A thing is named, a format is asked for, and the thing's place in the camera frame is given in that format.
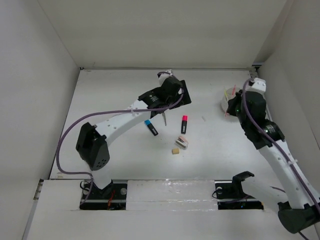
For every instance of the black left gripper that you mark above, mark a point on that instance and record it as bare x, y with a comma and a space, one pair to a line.
185, 100

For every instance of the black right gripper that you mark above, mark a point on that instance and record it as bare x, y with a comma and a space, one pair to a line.
232, 101

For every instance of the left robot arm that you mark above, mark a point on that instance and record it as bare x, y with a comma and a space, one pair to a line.
94, 140

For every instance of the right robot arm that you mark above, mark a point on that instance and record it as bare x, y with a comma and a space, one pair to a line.
298, 205

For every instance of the white round compartment container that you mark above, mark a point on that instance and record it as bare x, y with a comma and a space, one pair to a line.
231, 92

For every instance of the pink black thick highlighter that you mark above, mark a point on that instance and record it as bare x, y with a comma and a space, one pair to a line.
184, 123

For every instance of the blue black thick highlighter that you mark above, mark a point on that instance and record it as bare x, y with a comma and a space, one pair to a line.
150, 126

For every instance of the pink eraser in sleeve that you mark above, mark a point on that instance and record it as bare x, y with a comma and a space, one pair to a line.
182, 142

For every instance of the small tan eraser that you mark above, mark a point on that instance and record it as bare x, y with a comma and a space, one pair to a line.
175, 151

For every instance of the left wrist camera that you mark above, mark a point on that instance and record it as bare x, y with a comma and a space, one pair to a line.
163, 75

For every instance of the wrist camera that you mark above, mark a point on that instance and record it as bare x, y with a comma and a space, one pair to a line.
257, 85
163, 75

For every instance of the black handled scissors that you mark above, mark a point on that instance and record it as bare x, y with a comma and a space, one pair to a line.
164, 118

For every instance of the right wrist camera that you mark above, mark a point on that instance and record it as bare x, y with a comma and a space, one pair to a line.
257, 85

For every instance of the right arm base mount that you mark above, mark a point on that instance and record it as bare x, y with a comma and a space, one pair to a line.
230, 195

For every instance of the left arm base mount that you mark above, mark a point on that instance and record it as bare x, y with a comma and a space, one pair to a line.
113, 198

